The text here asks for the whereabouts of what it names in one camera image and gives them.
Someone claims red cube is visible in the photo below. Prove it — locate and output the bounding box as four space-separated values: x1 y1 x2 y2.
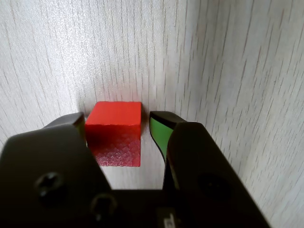
85 101 142 168

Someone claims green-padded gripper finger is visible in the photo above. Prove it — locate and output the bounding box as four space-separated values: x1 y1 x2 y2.
149 111 272 228

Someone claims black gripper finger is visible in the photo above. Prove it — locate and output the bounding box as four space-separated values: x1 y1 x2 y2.
0 112 113 228

